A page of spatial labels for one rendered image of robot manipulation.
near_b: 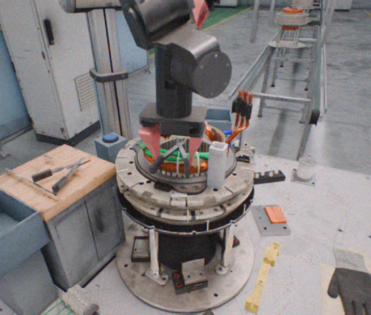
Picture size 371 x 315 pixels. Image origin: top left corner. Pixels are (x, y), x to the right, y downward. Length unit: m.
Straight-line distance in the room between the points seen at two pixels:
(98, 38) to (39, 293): 0.72
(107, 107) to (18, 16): 1.91
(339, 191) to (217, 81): 0.91
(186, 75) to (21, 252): 0.46
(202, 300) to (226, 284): 0.07
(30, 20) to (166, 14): 2.41
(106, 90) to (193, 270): 0.63
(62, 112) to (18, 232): 2.36
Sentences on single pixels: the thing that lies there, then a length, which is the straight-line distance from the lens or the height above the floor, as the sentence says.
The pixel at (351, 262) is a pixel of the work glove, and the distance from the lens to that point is 0.95.
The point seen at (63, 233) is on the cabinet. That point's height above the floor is 0.98.
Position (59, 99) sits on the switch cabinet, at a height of 0.51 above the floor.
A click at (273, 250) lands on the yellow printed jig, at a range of 0.89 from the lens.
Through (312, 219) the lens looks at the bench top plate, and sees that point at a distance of 1.05.
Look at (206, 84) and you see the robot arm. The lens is 0.37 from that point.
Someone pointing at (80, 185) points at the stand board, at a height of 1.07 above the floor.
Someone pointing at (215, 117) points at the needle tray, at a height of 1.03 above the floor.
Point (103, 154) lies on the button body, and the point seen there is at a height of 1.00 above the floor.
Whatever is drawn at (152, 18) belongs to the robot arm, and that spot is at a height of 1.40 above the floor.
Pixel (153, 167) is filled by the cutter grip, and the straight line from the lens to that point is 0.49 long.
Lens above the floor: 1.45
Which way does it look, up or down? 33 degrees down
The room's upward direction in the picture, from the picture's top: straight up
